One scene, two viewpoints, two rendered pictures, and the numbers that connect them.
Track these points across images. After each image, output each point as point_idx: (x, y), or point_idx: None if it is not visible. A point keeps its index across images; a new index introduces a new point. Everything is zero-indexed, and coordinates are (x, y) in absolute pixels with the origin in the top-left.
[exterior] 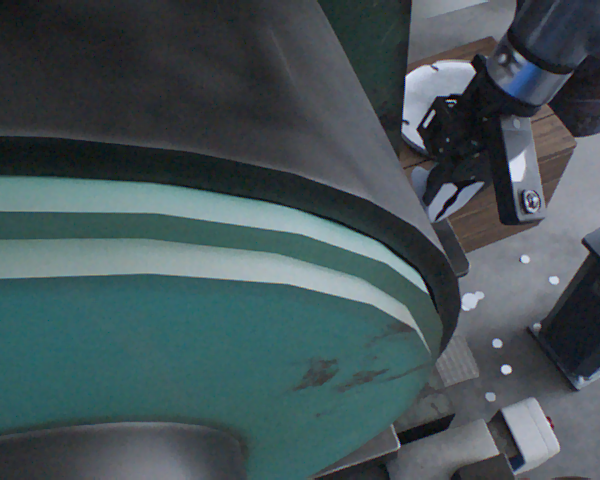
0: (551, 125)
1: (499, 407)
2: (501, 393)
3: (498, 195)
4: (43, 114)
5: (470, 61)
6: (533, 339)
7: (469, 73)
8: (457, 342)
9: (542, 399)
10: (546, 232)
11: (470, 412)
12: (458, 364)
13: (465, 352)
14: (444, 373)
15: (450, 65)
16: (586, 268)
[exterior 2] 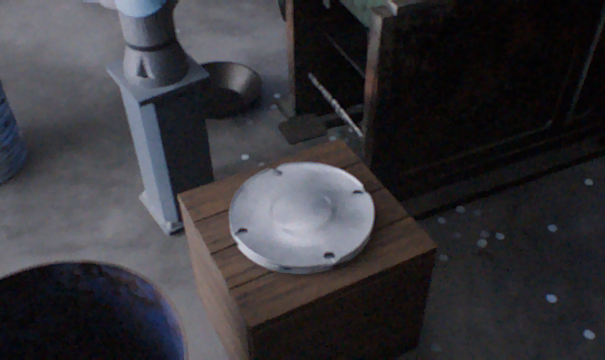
0: (199, 210)
1: (256, 161)
2: (253, 168)
3: None
4: None
5: (281, 284)
6: None
7: (285, 252)
8: (292, 138)
9: (223, 167)
10: (190, 288)
11: (277, 156)
12: (292, 127)
13: (286, 133)
14: (302, 121)
15: (308, 262)
16: (202, 101)
